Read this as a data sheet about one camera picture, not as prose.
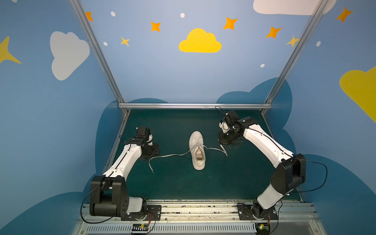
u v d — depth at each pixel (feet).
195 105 5.00
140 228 2.40
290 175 1.47
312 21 2.45
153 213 2.44
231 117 2.21
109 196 1.33
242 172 2.95
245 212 2.45
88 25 2.46
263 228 2.40
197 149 2.91
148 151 2.37
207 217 2.42
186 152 3.12
